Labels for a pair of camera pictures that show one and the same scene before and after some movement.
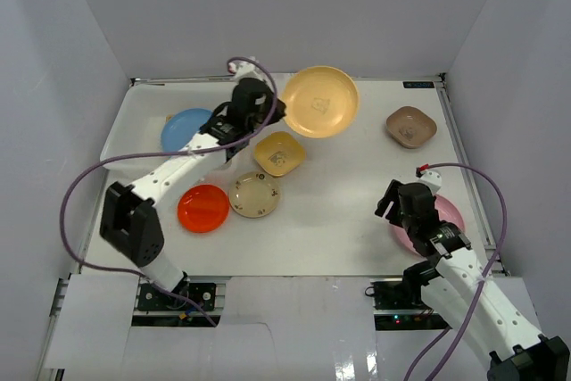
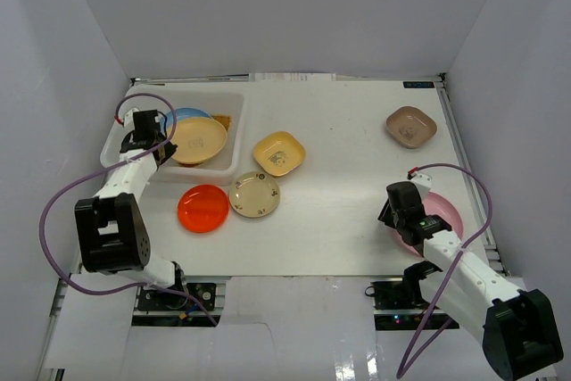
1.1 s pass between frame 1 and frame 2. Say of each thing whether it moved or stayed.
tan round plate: moved
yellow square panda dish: stayed
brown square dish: stayed
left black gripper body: moved
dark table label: stayed
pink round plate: stayed
